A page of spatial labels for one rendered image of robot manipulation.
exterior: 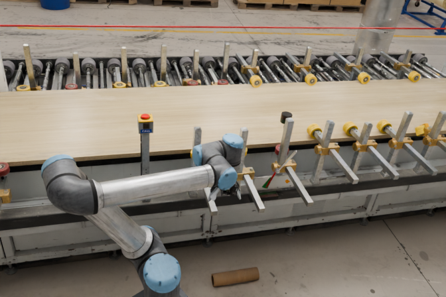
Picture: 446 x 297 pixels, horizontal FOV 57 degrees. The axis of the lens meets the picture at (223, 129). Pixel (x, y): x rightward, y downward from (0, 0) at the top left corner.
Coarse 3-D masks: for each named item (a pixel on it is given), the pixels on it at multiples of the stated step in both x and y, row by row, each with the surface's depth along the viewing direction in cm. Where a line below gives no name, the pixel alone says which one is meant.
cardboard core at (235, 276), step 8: (224, 272) 263; (232, 272) 264; (240, 272) 264; (248, 272) 265; (256, 272) 266; (216, 280) 259; (224, 280) 260; (232, 280) 262; (240, 280) 263; (248, 280) 266
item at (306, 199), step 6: (288, 168) 233; (288, 174) 232; (294, 174) 229; (294, 180) 225; (300, 186) 220; (300, 192) 218; (306, 192) 217; (306, 198) 213; (306, 204) 212; (312, 204) 212
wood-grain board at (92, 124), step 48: (0, 96) 261; (48, 96) 267; (96, 96) 273; (144, 96) 279; (192, 96) 285; (240, 96) 292; (288, 96) 299; (336, 96) 307; (384, 96) 315; (432, 96) 323; (0, 144) 220; (48, 144) 224; (96, 144) 228
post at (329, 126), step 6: (330, 120) 227; (330, 126) 227; (324, 132) 232; (330, 132) 229; (324, 138) 232; (330, 138) 232; (324, 144) 233; (318, 156) 240; (324, 156) 238; (318, 162) 240; (318, 168) 243; (312, 174) 248; (318, 174) 245; (318, 180) 248
